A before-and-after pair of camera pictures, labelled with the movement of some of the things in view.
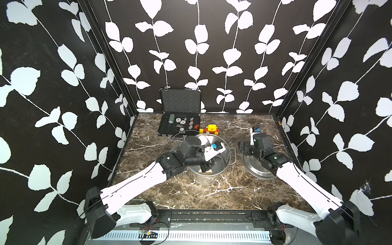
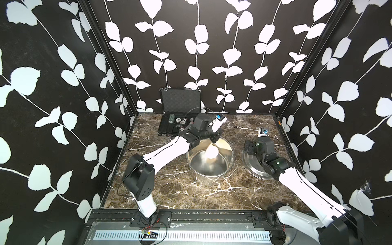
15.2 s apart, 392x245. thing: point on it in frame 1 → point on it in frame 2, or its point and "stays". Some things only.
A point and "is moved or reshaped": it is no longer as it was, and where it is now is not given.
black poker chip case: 180,108 stays
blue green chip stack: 172,117 stays
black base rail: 212,220 stays
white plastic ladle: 252,133 is moved or reshaped
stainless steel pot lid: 255,167 stays
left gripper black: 205,165 → 216,137
